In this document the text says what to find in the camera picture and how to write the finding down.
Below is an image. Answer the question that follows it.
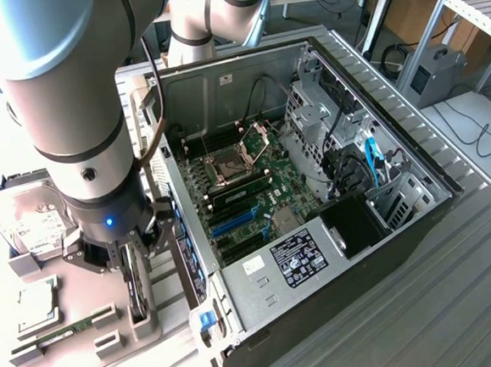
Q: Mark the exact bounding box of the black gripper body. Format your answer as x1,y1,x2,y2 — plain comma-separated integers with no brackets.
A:
62,172,157,248

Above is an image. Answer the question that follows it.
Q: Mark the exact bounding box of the graphics card with fan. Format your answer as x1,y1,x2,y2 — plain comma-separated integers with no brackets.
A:
120,242,152,322

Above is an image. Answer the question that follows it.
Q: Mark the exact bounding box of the grey parts rack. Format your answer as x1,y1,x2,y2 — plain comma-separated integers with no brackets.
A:
0,224,165,367

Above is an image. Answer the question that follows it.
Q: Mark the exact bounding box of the blue expansion slot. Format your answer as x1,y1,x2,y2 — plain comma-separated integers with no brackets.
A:
208,207,262,239

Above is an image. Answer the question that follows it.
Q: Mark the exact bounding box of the black expansion slot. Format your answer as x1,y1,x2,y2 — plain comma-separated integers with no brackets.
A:
204,192,260,224
217,227,273,259

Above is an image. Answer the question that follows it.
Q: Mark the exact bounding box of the silver CPU chip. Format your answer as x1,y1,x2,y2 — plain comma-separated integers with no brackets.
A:
14,283,58,333

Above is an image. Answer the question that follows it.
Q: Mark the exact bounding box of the silver hard disk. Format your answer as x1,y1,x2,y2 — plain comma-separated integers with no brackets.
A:
0,175,81,266

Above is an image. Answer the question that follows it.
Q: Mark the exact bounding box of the black installed RAM stick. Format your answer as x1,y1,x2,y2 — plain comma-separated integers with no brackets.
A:
208,170,274,209

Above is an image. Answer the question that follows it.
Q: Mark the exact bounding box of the green RAM stick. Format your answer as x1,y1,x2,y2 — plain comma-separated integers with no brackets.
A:
9,316,98,356

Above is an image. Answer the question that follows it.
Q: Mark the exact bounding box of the CPU socket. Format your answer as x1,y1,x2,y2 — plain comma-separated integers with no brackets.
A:
202,147,255,188

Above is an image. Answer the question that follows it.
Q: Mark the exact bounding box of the blue disk caddy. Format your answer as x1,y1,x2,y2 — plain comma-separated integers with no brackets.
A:
0,166,53,214

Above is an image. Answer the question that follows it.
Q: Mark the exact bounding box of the blue case latch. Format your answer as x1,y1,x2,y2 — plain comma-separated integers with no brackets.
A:
197,311,218,333

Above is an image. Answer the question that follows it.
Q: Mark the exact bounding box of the silver power supply with label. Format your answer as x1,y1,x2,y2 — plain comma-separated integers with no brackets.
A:
208,215,357,344

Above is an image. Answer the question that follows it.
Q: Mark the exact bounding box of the open metal socket cover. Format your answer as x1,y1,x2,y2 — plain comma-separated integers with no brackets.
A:
235,120,271,173

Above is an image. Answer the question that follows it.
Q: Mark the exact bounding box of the silver chipset heatsink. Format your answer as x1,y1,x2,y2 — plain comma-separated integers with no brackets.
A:
271,207,307,238

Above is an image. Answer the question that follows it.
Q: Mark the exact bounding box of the green motherboard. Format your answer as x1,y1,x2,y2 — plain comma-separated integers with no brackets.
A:
175,111,336,270

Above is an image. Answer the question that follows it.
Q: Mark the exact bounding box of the silver drive cage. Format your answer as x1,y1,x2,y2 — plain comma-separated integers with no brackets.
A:
279,37,404,197

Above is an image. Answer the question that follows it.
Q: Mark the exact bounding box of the open black PC case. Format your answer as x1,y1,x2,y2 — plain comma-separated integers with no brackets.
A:
123,14,477,367

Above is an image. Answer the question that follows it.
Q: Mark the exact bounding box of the silver disk bay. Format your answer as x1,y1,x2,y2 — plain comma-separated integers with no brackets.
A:
361,162,456,232

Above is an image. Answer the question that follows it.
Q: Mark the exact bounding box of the grey floor unit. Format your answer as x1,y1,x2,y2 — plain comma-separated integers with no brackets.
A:
393,40,472,111

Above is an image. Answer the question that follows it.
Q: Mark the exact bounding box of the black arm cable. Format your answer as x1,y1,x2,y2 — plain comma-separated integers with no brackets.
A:
126,35,172,173

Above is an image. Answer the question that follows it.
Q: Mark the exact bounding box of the black looped wire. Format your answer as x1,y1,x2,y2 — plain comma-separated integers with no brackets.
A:
243,74,288,121

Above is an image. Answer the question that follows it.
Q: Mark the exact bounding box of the black wire bundle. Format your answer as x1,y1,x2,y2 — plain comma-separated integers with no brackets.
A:
322,146,373,202

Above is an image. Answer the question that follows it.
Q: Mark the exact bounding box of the blue wire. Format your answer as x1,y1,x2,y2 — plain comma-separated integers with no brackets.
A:
364,136,387,192

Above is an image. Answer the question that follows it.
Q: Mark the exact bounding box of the coiled black floor cable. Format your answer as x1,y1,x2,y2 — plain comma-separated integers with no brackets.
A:
380,42,409,75

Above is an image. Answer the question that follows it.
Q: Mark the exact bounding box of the black cable on white table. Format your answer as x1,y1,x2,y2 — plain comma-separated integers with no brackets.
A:
432,95,491,164

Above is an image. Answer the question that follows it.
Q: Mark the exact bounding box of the aluminium slatted frame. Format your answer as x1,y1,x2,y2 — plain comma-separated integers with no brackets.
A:
390,0,491,100

